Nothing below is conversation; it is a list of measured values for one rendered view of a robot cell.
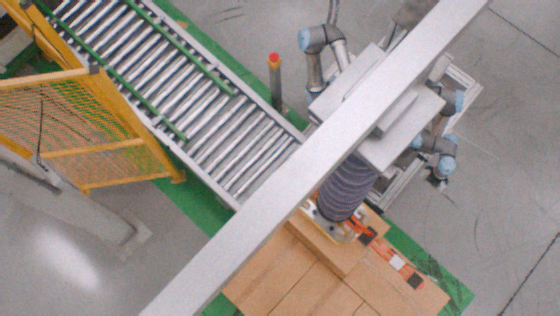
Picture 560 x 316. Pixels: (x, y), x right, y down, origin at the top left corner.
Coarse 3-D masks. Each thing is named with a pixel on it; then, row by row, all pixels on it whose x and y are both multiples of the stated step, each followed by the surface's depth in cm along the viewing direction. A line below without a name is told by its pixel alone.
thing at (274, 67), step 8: (272, 64) 389; (272, 72) 404; (272, 80) 418; (280, 80) 423; (272, 88) 434; (280, 88) 437; (272, 96) 451; (280, 96) 452; (272, 104) 469; (280, 104) 468; (280, 112) 486
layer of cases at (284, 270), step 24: (288, 240) 405; (384, 240) 404; (264, 264) 401; (288, 264) 401; (312, 264) 401; (360, 264) 400; (384, 264) 400; (240, 288) 398; (264, 288) 397; (288, 288) 397; (312, 288) 397; (336, 288) 397; (360, 288) 396; (384, 288) 396; (408, 288) 396; (432, 288) 396; (264, 312) 393; (288, 312) 393; (312, 312) 393; (336, 312) 393; (360, 312) 392; (384, 312) 392; (408, 312) 392; (432, 312) 392
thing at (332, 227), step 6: (312, 204) 357; (300, 210) 357; (306, 210) 356; (312, 210) 354; (306, 216) 356; (312, 216) 355; (318, 222) 354; (330, 222) 354; (336, 222) 355; (318, 228) 355; (330, 228) 351; (336, 228) 353; (342, 228) 354; (324, 234) 354; (330, 234) 353; (342, 234) 352; (336, 240) 352
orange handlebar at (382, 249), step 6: (348, 222) 343; (360, 222) 343; (354, 228) 342; (378, 240) 340; (372, 246) 339; (384, 246) 338; (378, 252) 338; (384, 252) 338; (390, 252) 338; (384, 258) 338; (408, 270) 336; (420, 288) 333
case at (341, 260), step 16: (368, 208) 370; (288, 224) 384; (304, 224) 368; (368, 224) 367; (384, 224) 367; (304, 240) 385; (320, 240) 365; (352, 240) 365; (320, 256) 385; (336, 256) 362; (352, 256) 362; (336, 272) 386
